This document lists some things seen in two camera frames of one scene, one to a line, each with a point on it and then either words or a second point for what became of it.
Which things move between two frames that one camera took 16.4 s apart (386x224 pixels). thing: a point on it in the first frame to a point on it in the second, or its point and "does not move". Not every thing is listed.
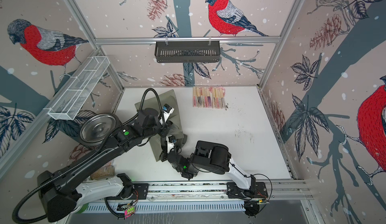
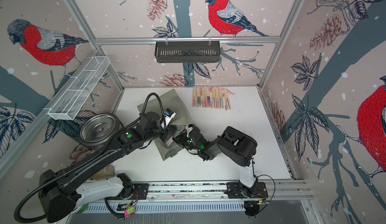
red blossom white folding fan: (213, 97) does not move
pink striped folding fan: (218, 96) does not move
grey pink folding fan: (222, 95) does not move
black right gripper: (164, 156) to (183, 137)
